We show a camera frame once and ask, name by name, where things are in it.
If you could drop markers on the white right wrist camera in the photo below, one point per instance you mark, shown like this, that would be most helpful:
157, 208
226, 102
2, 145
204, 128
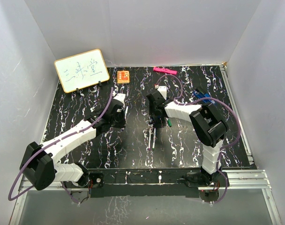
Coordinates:
162, 90

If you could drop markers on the purple tipped white pen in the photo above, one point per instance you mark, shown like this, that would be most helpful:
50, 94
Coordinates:
149, 139

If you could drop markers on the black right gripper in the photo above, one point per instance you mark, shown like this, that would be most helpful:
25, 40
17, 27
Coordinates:
153, 112

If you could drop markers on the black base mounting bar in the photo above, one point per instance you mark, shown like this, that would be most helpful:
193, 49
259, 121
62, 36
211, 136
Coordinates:
142, 182

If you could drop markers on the small whiteboard with writing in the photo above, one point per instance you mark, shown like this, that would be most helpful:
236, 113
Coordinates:
81, 70

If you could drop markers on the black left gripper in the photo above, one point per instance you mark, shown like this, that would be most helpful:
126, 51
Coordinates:
121, 124

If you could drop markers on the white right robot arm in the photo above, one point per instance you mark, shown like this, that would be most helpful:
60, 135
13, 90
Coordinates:
209, 126

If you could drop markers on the orange card pack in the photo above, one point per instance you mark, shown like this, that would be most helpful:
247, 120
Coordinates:
123, 77

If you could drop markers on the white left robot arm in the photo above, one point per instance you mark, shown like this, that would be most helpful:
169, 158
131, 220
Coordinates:
41, 162

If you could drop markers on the pink plastic clip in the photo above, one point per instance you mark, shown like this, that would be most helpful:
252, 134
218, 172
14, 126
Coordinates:
165, 70

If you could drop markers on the blue plastic clip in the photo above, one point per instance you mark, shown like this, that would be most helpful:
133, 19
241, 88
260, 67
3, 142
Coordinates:
200, 93

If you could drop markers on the green tipped white pen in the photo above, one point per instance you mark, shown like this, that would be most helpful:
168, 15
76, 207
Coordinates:
154, 138

